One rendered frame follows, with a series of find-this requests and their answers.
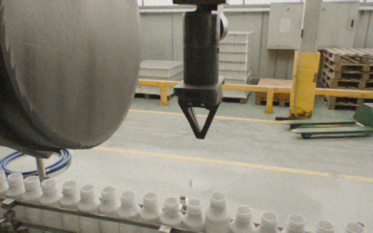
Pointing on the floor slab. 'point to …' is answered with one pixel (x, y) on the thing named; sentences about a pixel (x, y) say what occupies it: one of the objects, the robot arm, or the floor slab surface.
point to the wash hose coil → (31, 170)
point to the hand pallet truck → (370, 125)
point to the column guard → (304, 84)
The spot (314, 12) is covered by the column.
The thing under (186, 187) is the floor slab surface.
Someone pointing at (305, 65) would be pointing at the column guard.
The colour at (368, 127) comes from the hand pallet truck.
